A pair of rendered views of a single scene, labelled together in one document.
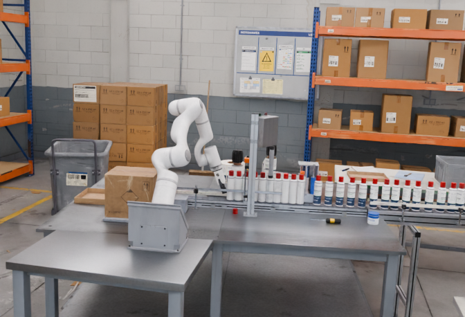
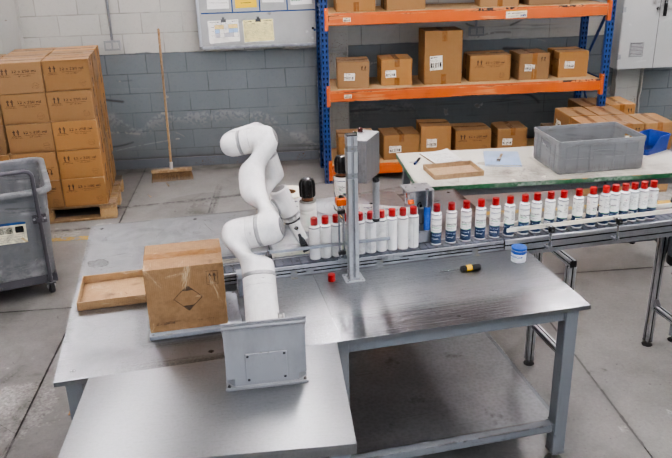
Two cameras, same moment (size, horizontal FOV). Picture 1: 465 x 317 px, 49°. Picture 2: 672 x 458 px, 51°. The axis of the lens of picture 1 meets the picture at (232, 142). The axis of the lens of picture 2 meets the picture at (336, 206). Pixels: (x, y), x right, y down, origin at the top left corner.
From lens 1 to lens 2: 0.96 m
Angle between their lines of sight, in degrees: 19
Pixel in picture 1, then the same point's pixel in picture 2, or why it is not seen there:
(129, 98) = (47, 80)
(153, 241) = (268, 373)
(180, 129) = (257, 184)
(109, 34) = not seen: outside the picture
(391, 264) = (570, 323)
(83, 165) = (16, 212)
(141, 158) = (84, 171)
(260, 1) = not seen: outside the picture
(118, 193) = (169, 295)
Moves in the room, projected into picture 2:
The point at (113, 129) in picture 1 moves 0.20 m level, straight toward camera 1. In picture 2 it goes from (29, 132) to (32, 137)
